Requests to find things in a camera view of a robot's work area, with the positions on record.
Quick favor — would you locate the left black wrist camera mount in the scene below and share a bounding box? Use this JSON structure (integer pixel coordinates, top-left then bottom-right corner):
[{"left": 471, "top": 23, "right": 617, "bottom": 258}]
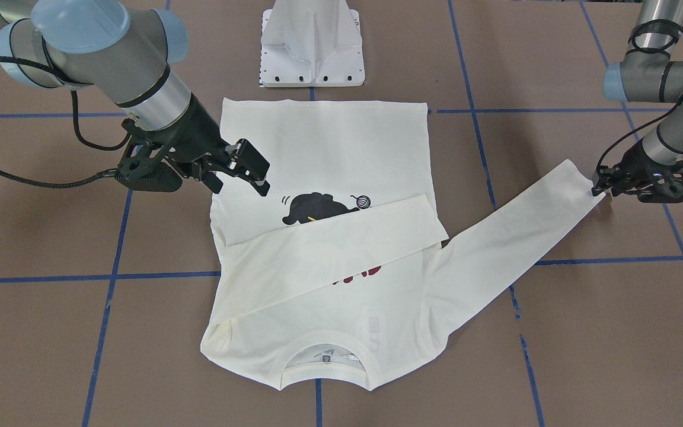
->
[{"left": 626, "top": 160, "right": 683, "bottom": 203}]

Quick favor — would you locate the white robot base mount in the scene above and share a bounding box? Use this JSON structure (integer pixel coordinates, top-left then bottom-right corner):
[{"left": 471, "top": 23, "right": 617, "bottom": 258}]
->
[{"left": 258, "top": 1, "right": 366, "bottom": 88}]

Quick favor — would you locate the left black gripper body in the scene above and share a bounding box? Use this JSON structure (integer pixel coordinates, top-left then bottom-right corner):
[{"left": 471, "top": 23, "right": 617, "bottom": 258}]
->
[{"left": 605, "top": 141, "right": 668, "bottom": 189}]

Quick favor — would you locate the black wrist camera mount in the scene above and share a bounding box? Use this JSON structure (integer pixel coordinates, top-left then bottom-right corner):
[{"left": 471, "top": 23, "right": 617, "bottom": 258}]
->
[
  {"left": 114, "top": 118, "right": 183, "bottom": 193},
  {"left": 626, "top": 160, "right": 683, "bottom": 203}
]

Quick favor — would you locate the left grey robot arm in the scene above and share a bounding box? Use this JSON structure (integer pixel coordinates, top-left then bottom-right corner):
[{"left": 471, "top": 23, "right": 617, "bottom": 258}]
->
[{"left": 591, "top": 1, "right": 683, "bottom": 203}]

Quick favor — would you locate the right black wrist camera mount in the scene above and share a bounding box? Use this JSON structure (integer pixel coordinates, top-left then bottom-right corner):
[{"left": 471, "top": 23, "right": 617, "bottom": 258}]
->
[{"left": 114, "top": 118, "right": 183, "bottom": 193}]

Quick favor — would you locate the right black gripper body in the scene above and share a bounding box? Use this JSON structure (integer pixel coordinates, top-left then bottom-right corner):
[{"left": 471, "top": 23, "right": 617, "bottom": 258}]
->
[{"left": 164, "top": 94, "right": 239, "bottom": 178}]

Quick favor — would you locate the cream long-sleeve cat shirt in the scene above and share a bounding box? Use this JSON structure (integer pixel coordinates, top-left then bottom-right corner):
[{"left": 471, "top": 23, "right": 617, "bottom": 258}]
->
[{"left": 200, "top": 99, "right": 602, "bottom": 391}]

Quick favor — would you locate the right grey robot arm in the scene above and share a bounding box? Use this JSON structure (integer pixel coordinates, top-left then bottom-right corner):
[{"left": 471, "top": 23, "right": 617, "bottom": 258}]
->
[{"left": 0, "top": 1, "right": 269, "bottom": 196}]

